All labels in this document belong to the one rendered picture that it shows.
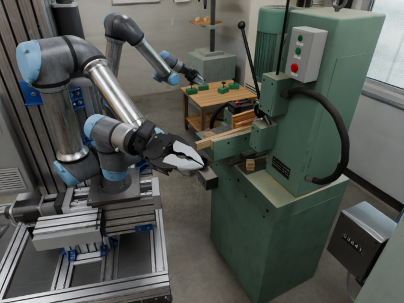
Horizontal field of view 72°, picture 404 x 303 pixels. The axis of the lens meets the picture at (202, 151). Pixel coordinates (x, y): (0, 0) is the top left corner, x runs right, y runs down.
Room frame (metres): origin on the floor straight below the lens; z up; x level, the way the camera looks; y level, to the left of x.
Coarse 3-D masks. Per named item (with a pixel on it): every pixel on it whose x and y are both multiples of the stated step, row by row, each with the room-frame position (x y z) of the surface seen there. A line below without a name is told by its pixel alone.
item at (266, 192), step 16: (224, 160) 1.24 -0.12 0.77; (256, 160) 1.20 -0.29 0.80; (240, 176) 1.10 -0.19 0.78; (256, 176) 1.06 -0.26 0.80; (256, 192) 0.98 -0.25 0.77; (272, 192) 0.95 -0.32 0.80; (288, 192) 0.95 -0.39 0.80; (320, 192) 0.96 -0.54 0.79; (336, 192) 1.02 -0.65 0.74; (272, 208) 0.87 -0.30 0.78; (288, 208) 0.88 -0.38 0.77; (304, 208) 0.93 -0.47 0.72
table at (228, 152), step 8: (216, 128) 1.36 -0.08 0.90; (224, 128) 1.36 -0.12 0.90; (200, 136) 1.27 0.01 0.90; (240, 144) 1.20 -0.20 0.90; (248, 144) 1.22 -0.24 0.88; (208, 152) 1.18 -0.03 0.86; (216, 152) 1.14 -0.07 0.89; (224, 152) 1.16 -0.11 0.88; (232, 152) 1.18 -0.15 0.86; (240, 152) 1.20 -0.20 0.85; (216, 160) 1.14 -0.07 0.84
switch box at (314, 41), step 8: (296, 32) 0.97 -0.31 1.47; (304, 32) 0.94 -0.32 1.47; (312, 32) 0.92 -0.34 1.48; (320, 32) 0.92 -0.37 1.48; (296, 40) 0.97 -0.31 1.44; (304, 40) 0.94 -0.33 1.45; (312, 40) 0.91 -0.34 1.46; (320, 40) 0.92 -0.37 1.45; (304, 48) 0.93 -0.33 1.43; (312, 48) 0.91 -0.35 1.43; (320, 48) 0.93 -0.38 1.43; (288, 56) 0.99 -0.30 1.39; (304, 56) 0.93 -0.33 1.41; (312, 56) 0.91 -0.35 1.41; (320, 56) 0.93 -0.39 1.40; (288, 64) 0.98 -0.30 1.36; (304, 64) 0.92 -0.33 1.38; (312, 64) 0.92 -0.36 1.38; (288, 72) 0.98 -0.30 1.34; (296, 72) 0.94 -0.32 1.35; (304, 72) 0.91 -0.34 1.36; (312, 72) 0.92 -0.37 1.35; (304, 80) 0.91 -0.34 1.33; (312, 80) 0.92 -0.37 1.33
